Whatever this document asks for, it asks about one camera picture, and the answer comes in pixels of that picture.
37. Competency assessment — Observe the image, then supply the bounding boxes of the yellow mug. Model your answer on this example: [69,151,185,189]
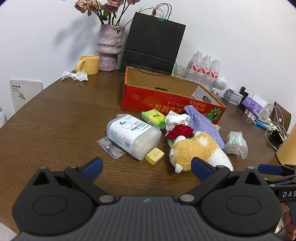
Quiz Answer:
[75,55,100,75]

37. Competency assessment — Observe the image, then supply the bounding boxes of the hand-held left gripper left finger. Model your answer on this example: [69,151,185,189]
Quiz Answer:
[32,157,116,205]

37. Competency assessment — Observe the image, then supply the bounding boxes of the white tissue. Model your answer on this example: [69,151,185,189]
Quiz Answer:
[165,110,190,137]
[61,71,89,82]

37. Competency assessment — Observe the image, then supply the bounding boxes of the yellow white plush toy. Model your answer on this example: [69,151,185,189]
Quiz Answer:
[169,131,234,173]

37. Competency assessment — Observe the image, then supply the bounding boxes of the white charging cables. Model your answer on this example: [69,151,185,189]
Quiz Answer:
[264,104,289,151]

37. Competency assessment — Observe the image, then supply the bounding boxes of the yellow sponge block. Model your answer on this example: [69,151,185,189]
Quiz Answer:
[145,147,165,166]

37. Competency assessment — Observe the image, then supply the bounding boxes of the white robot figurine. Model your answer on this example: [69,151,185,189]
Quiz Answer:
[212,77,228,96]

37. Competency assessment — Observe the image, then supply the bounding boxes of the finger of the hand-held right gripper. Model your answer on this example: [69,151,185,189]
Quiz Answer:
[263,175,296,188]
[257,164,296,176]

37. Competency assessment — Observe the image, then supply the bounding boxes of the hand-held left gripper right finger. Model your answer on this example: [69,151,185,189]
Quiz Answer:
[178,157,263,205]

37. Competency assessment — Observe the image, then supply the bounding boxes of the tan board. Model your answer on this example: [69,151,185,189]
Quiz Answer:
[276,128,296,168]

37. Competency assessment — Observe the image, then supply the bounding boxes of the white plastic wipes container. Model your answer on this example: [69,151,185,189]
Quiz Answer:
[107,113,162,161]

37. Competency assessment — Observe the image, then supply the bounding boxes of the clear plastic bag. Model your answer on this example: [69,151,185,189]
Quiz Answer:
[223,131,248,160]

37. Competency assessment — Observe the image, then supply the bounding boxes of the small white pink box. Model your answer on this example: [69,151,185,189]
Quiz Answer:
[224,88,243,106]

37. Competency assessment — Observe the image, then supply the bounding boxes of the red artificial rose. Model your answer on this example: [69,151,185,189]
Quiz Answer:
[167,124,195,141]

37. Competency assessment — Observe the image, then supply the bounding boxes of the orange cardboard box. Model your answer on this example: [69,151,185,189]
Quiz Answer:
[121,66,226,125]

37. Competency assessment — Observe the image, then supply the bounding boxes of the black paper bag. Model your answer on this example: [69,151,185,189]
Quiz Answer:
[119,3,187,76]

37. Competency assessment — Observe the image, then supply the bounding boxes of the red label water bottle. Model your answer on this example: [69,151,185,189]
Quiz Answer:
[200,54,213,86]
[208,58,221,90]
[186,50,204,81]

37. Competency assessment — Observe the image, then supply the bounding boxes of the dried pink flowers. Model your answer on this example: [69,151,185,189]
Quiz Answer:
[61,0,154,27]

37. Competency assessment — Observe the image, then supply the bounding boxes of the green tissue pack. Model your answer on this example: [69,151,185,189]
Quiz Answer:
[141,108,167,131]

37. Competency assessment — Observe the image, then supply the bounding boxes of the purple cloth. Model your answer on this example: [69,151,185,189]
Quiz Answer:
[184,105,225,149]

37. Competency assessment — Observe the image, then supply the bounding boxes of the person's right hand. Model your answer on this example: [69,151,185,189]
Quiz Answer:
[283,212,296,235]

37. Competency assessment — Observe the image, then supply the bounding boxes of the purple ceramic vase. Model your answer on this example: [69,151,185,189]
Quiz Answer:
[96,24,125,72]

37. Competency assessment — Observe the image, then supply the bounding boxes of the clear drinking glass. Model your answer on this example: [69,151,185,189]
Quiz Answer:
[173,61,188,79]

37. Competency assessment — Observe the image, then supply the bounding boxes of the wooden chair back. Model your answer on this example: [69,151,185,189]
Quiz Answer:
[270,101,292,137]

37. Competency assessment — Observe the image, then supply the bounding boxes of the white desktop holder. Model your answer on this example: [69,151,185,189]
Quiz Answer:
[244,94,271,121]

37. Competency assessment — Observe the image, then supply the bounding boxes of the purple tissue pack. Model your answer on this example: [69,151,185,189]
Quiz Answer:
[242,97,265,114]

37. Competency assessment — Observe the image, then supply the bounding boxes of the small clear packet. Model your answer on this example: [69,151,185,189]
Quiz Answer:
[97,136,126,159]

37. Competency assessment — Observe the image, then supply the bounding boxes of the black green gadget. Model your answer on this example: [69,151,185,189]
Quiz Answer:
[269,128,286,144]

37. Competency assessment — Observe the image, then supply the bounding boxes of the blue face mask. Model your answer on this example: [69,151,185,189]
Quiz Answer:
[253,119,272,129]

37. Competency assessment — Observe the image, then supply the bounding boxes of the white flat carton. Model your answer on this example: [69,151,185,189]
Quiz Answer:
[9,79,43,113]

